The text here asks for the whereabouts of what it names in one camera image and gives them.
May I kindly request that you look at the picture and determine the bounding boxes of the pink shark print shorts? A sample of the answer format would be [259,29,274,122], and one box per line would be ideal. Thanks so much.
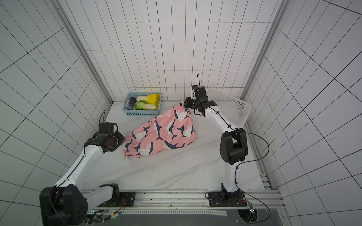
[122,102,197,158]

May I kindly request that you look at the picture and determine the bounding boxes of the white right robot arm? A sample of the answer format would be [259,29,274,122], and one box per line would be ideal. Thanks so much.
[184,97,248,207]

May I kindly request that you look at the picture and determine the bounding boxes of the yellow toy cabbage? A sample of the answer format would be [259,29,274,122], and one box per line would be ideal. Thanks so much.
[136,94,161,108]

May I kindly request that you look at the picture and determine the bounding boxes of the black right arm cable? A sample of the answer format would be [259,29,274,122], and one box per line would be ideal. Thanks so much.
[195,73,272,224]

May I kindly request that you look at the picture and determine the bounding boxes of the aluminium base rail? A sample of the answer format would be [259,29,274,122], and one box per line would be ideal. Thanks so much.
[88,190,285,218]

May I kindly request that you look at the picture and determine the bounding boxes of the green toy lettuce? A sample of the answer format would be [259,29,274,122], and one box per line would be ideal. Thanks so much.
[135,100,158,110]

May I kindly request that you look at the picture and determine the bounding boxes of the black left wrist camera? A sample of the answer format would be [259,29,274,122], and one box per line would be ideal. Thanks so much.
[98,122,118,135]

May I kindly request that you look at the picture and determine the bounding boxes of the purple toy eggplant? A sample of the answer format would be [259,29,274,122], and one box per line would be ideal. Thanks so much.
[130,97,137,110]

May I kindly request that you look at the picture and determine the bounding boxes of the white perforated basket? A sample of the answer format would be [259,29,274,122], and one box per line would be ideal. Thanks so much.
[207,90,252,128]

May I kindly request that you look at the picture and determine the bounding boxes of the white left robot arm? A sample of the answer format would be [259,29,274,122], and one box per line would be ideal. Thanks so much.
[39,131,125,226]

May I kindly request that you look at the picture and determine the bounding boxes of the light blue perforated basket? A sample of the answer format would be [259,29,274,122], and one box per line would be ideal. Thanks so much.
[123,92,162,116]

